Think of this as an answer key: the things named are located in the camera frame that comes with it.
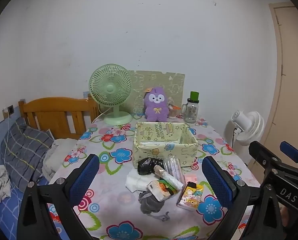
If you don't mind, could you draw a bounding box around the yellow cartoon tissue pack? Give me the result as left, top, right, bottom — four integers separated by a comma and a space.
176, 181, 204, 211

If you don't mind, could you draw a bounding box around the clear plastic tube pack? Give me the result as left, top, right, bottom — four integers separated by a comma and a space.
163, 157, 185, 184

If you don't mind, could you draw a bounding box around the beige roll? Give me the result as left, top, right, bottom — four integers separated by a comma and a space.
153, 165, 184, 191

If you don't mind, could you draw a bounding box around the grey sock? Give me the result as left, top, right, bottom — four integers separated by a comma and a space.
138, 191, 170, 222

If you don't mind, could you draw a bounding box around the white towel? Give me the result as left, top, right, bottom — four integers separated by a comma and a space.
125, 168, 157, 193

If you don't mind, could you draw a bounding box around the black plastic bag bundle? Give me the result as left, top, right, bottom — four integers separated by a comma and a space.
137, 157, 165, 176

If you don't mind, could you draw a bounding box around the pink cloth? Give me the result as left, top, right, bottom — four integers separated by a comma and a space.
184, 173, 198, 184

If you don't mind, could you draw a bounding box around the white tissue pack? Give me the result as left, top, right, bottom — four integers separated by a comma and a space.
147, 179, 178, 202

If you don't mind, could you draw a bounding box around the beige door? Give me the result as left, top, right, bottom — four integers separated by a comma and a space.
247, 2, 298, 181

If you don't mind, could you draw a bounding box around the white standing fan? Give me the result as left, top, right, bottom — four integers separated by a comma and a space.
231, 110, 265, 148

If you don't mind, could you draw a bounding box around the white bedding heap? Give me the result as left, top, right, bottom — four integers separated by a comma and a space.
42, 138, 77, 182

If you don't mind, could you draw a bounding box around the grey plaid pillow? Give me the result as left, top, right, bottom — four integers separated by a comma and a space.
0, 117, 54, 192

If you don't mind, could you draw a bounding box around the floral tablecloth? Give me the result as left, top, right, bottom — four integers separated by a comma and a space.
55, 115, 259, 239

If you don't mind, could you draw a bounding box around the glass jar green lid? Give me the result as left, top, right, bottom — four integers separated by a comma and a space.
181, 91, 199, 124

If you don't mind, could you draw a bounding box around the small cup with scissors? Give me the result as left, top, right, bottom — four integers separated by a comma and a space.
168, 101, 181, 119

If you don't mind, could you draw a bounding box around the cartoon paper storage box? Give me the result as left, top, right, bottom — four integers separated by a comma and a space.
132, 122, 198, 168

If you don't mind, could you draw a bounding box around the green patterned cardboard sheet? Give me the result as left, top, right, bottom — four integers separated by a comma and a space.
120, 70, 185, 114

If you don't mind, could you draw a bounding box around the purple plush toy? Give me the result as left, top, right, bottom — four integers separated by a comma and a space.
144, 87, 169, 122

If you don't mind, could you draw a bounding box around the green desk fan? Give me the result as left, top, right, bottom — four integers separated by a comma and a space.
89, 64, 132, 126

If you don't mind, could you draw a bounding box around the wall power outlet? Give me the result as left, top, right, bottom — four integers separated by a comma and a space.
7, 105, 14, 115

